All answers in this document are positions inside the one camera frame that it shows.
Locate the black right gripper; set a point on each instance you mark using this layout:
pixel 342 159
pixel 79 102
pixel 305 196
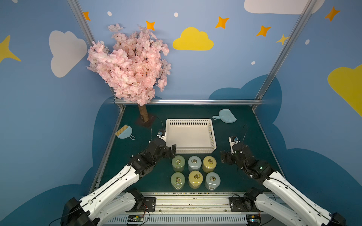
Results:
pixel 228 156

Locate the right aluminium frame post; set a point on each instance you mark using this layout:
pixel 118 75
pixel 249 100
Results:
pixel 310 8

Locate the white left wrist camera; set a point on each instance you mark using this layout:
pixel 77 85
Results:
pixel 162 135

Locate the blue hand brush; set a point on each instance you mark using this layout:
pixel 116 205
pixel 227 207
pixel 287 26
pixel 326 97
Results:
pixel 125 132

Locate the aluminium frame post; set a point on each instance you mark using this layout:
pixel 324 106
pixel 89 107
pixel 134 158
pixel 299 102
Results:
pixel 83 23
pixel 310 8

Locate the left aluminium frame post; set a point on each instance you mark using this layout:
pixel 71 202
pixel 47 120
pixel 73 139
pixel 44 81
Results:
pixel 83 23

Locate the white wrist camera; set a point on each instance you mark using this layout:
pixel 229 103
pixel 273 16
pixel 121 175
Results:
pixel 162 135
pixel 233 140

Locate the white perforated plastic basket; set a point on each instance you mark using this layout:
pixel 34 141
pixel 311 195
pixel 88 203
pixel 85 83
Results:
pixel 191 136

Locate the light blue plastic dustpan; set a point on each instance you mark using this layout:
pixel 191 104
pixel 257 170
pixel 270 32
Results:
pixel 226 116

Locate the front aluminium mounting rail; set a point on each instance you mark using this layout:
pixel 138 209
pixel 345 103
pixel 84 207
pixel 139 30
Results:
pixel 182 209

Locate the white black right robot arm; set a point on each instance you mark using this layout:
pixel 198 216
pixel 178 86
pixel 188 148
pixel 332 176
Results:
pixel 298 210

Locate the dark green tea canister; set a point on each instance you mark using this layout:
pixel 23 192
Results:
pixel 178 181

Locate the left side floor rail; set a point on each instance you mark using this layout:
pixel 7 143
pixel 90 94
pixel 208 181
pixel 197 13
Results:
pixel 98 176

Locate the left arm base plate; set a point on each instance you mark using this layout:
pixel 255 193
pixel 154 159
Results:
pixel 146 204

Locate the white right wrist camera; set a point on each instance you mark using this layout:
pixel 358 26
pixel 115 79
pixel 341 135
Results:
pixel 233 140

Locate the blue grey tea canister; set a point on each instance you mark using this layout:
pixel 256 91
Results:
pixel 212 181
pixel 194 163

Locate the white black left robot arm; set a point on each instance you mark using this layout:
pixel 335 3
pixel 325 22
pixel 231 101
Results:
pixel 103 204

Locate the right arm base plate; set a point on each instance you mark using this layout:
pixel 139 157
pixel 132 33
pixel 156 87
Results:
pixel 241 204

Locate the pink cherry blossom tree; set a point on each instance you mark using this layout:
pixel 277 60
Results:
pixel 134 67

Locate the rear aluminium frame rail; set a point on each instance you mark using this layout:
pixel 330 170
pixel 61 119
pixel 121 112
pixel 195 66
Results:
pixel 203 102

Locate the yellow green tea canister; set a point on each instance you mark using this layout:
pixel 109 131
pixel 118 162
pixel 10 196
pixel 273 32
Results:
pixel 209 164

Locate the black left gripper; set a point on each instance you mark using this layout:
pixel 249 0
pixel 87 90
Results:
pixel 168 149

